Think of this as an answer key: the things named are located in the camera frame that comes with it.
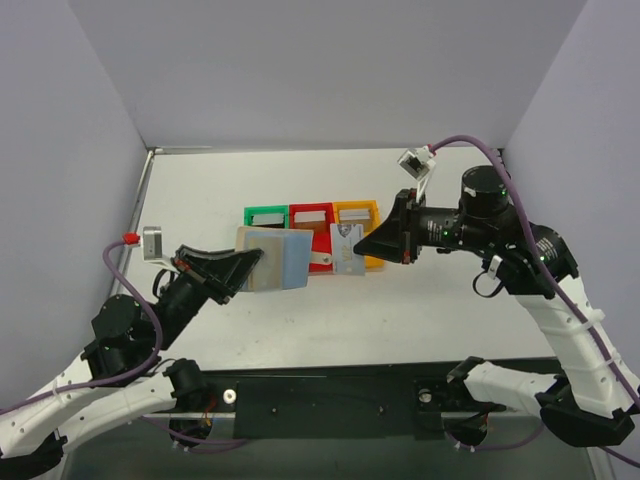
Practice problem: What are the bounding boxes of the white VIP card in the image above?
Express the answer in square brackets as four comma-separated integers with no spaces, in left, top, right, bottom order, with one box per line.
[330,223,366,276]

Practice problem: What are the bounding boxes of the beige leather card holder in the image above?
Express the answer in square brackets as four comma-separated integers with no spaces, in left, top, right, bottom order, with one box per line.
[233,225,337,293]

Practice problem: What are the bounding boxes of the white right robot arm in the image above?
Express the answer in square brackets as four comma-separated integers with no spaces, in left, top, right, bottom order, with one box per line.
[354,166,639,447]

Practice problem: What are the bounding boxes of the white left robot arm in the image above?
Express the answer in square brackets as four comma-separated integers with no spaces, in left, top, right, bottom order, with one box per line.
[1,234,264,479]

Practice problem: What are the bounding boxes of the cards in green bin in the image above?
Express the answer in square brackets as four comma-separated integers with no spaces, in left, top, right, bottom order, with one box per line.
[250,213,285,228]

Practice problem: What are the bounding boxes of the yellow plastic bin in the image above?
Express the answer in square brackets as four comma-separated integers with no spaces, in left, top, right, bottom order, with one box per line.
[329,200,380,275]

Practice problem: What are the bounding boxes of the green plastic bin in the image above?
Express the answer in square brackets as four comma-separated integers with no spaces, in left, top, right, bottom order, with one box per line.
[244,205,290,229]

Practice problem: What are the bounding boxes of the red plastic bin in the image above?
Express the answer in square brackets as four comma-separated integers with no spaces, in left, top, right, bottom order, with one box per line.
[288,201,337,274]

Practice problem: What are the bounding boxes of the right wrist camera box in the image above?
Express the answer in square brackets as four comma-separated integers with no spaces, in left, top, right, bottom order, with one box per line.
[397,145,436,201]

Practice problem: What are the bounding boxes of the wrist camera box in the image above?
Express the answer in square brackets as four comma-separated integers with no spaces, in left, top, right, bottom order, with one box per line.
[141,226,165,264]
[397,145,436,201]

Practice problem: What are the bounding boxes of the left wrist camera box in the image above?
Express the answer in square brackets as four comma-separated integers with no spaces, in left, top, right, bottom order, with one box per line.
[141,226,165,264]

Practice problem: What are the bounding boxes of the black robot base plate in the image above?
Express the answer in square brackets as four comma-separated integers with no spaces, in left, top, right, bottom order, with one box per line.
[144,355,507,441]

